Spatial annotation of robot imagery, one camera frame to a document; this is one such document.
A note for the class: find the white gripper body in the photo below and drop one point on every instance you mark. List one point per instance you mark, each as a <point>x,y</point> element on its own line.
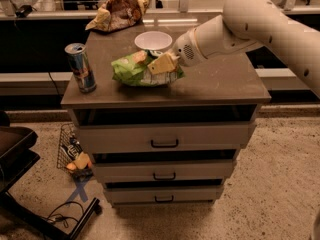
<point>184,51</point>

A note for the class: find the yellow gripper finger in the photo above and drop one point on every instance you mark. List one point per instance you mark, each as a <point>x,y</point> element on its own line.
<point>166,62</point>

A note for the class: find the green rice chip bag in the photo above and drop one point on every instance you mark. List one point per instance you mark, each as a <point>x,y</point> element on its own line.
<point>132,70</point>

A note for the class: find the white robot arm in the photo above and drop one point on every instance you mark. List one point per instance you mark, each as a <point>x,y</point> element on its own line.
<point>245,25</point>

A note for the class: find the brown yellow chip bag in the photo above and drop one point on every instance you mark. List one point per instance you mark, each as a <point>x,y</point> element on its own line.
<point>115,15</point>

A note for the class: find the blue silver redbull can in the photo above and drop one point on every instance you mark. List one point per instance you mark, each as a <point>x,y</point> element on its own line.
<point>79,64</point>

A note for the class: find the white bowl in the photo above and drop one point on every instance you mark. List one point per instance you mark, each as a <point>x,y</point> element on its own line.
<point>153,40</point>

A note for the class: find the grey drawer cabinet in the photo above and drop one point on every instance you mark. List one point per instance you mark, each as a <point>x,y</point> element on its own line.
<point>225,89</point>

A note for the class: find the top grey drawer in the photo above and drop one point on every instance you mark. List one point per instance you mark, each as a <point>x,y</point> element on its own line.
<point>164,137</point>

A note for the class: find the grey drawer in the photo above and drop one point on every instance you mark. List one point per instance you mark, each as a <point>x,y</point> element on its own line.
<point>162,195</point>
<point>164,137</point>
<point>163,171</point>

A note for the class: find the middle grey drawer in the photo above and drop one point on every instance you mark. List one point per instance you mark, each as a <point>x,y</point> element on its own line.
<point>163,171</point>

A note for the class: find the bottom grey drawer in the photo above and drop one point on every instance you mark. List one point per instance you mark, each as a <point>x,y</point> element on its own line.
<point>162,195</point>

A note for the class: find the black power adapter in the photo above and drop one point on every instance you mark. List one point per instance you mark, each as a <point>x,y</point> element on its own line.
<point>24,11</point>

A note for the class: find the black cart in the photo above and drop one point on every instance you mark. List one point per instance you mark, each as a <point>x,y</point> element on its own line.
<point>16,158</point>

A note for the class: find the wire basket with snacks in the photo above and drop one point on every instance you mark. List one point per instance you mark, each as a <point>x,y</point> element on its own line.
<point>71,158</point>

